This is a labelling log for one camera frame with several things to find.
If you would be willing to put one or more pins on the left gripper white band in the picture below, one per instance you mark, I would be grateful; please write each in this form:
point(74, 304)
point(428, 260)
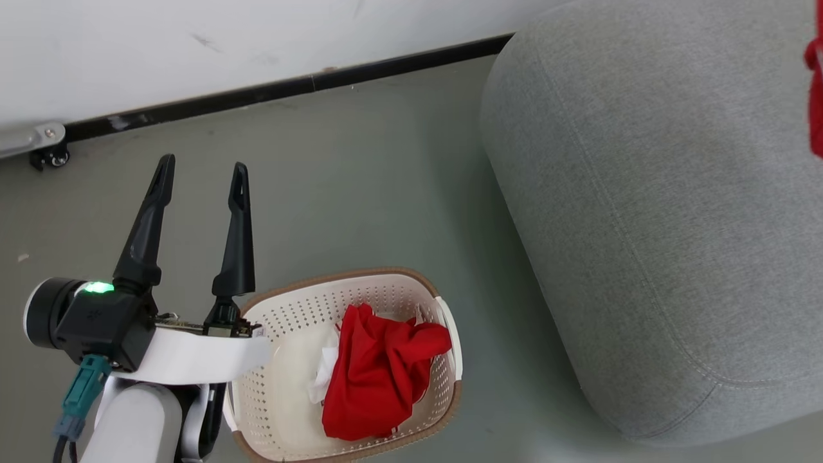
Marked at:
point(193, 357)

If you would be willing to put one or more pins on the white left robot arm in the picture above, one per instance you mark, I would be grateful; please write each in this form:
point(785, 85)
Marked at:
point(135, 424)

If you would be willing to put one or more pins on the white cloth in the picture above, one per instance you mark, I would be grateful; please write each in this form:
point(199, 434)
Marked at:
point(325, 379)

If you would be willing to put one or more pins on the grey fabric sofa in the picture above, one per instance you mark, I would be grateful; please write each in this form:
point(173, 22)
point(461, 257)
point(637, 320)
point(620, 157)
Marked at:
point(643, 225)

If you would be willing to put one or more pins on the black caster wheel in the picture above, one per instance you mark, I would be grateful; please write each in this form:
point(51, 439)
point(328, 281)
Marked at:
point(56, 157)

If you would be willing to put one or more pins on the white perforated laundry basket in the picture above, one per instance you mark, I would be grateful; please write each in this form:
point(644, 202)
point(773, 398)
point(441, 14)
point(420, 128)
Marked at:
point(283, 399)

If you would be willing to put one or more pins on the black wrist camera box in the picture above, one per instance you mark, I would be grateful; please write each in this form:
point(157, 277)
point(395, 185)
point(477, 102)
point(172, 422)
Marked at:
point(96, 328)

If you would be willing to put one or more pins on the dark wall baseboard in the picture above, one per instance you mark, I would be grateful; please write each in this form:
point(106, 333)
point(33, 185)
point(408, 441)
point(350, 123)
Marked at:
point(289, 87)

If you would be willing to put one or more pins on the grey metal bracket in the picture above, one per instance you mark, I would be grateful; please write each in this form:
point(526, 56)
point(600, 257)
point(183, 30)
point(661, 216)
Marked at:
point(32, 138)

